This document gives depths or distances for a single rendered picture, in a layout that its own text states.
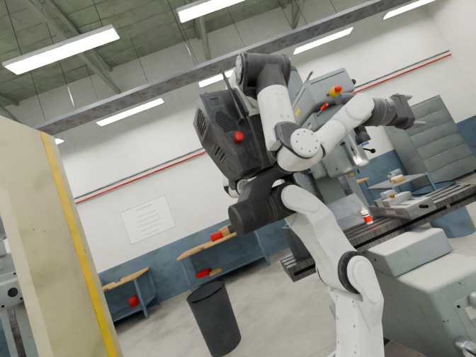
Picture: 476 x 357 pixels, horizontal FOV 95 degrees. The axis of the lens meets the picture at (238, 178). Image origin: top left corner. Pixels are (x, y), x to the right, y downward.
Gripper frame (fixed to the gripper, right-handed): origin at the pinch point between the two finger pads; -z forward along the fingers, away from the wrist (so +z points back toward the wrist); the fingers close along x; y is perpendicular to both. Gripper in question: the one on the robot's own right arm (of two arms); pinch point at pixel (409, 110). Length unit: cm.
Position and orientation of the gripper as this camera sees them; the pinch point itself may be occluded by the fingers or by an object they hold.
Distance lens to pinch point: 96.6
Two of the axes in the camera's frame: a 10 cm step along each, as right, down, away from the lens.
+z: -9.7, 1.0, -2.4
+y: -2.0, 3.2, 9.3
